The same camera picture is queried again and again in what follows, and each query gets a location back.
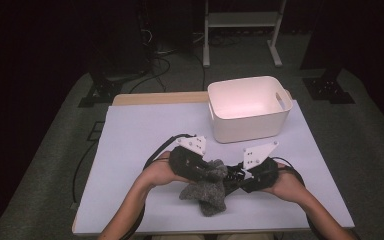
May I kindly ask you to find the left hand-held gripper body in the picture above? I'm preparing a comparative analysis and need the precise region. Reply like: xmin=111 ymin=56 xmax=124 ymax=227
xmin=168 ymin=134 xmax=208 ymax=182

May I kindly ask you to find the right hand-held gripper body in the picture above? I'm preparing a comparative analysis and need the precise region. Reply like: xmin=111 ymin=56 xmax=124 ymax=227
xmin=240 ymin=140 xmax=280 ymax=194

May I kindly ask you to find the grey towel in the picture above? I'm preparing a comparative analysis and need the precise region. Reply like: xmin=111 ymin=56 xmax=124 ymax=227
xmin=179 ymin=159 xmax=229 ymax=218

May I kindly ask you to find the white plastic bin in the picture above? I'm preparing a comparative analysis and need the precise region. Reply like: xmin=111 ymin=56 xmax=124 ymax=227
xmin=207 ymin=75 xmax=294 ymax=145

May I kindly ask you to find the person's left hand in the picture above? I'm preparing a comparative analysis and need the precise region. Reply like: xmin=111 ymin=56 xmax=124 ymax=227
xmin=142 ymin=151 xmax=195 ymax=188

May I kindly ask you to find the person's right hand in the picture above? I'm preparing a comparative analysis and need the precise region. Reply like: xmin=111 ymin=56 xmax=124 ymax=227
xmin=262 ymin=161 xmax=306 ymax=205

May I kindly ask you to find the white table cover sheet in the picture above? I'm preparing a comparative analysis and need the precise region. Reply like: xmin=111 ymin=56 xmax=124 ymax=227
xmin=72 ymin=99 xmax=356 ymax=236

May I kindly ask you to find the black stand base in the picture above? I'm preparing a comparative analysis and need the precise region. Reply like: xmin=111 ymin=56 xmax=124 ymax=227
xmin=77 ymin=68 xmax=148 ymax=109
xmin=301 ymin=66 xmax=357 ymax=105

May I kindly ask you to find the dark equipment box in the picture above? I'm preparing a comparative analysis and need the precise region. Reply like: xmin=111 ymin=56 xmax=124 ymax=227
xmin=146 ymin=0 xmax=194 ymax=56

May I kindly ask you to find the white metal stand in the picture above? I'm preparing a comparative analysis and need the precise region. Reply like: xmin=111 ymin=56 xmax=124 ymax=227
xmin=202 ymin=0 xmax=288 ymax=69

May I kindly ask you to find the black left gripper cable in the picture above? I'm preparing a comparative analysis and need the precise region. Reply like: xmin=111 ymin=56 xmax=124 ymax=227
xmin=119 ymin=133 xmax=198 ymax=240

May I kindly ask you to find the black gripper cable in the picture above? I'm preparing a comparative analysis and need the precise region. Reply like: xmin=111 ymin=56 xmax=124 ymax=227
xmin=119 ymin=133 xmax=198 ymax=240
xmin=269 ymin=156 xmax=318 ymax=240

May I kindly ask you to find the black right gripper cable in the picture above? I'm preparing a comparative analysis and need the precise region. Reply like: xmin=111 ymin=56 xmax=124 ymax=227
xmin=269 ymin=156 xmax=318 ymax=240

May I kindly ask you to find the thin black floor cable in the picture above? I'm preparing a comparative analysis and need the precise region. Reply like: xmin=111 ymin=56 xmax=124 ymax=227
xmin=189 ymin=49 xmax=208 ymax=92

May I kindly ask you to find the black cable beside table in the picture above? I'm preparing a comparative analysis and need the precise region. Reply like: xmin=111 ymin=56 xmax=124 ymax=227
xmin=72 ymin=139 xmax=98 ymax=205

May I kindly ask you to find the black cable bundle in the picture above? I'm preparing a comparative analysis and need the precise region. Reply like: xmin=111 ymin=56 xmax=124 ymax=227
xmin=209 ymin=31 xmax=244 ymax=48

